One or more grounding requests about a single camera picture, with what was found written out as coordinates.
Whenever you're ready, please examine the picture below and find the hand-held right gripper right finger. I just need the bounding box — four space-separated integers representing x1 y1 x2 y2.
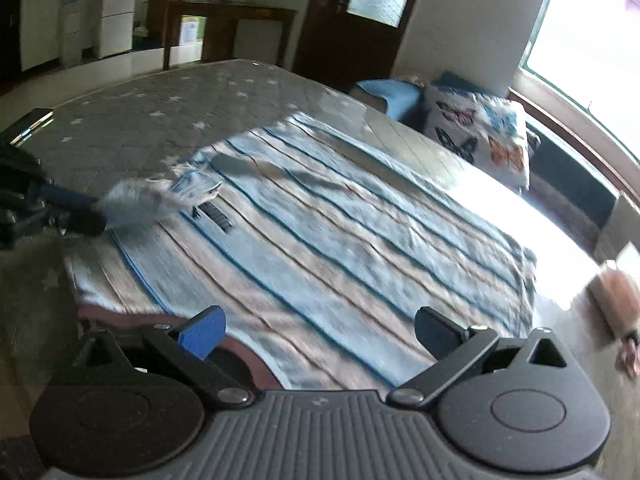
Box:
386 306 569 407

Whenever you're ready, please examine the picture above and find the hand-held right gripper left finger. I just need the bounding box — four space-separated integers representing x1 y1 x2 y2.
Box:
75 305 256 407

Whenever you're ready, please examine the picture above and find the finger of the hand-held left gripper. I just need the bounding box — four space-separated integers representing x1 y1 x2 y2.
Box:
31 181 103 212
47 208 109 237

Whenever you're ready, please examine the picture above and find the blue striped shirt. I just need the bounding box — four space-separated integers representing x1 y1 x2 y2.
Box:
64 112 538 392

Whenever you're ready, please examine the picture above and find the black flat device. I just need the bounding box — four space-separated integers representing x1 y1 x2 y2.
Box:
0 108 54 147

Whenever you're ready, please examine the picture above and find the grey star-print mattress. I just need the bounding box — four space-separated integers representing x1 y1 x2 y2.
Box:
0 57 640 461

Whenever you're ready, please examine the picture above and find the white water dispenser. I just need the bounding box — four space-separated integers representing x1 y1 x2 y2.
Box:
58 0 84 67

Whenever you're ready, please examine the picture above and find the pink tissue pack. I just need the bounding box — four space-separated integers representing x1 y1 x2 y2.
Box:
586 259 640 347

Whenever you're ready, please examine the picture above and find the white refrigerator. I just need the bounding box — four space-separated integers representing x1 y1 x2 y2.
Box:
96 0 140 59

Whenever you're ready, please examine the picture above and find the dark window bench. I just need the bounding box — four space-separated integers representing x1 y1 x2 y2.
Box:
524 127 622 257

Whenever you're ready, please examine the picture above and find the butterfly print pillow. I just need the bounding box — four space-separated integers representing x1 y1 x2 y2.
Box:
422 82 532 191

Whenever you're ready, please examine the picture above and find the blue cushion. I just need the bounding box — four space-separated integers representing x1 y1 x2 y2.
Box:
349 79 425 125

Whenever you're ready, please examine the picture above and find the dark wooden table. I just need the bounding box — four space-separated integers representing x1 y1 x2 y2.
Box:
162 1 299 72

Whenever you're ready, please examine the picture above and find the dark wooden door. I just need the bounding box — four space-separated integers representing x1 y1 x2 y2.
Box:
292 0 431 95

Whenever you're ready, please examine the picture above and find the bright window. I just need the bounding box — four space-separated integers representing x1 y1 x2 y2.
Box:
517 0 640 161

